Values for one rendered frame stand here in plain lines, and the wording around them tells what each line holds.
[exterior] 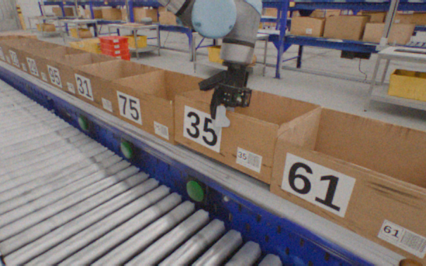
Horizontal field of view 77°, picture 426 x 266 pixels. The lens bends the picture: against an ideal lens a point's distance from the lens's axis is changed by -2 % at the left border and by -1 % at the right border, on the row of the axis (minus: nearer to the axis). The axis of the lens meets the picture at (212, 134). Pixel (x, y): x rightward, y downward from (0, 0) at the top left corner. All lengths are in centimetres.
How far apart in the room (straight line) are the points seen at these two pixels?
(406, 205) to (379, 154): 31
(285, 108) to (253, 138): 29
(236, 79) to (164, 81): 70
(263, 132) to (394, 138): 38
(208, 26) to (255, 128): 30
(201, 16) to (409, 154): 67
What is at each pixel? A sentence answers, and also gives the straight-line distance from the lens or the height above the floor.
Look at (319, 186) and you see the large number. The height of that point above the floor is 97.
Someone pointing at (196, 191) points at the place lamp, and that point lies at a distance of 85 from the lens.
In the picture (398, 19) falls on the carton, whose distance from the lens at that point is 935.
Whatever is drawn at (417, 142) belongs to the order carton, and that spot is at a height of 102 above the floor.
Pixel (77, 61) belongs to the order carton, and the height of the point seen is 100.
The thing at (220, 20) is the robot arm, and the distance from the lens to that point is 56.
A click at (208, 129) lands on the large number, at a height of 100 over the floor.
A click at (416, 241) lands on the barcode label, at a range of 69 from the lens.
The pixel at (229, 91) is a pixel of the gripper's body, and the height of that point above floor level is 114.
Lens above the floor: 135
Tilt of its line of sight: 27 degrees down
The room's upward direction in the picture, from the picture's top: straight up
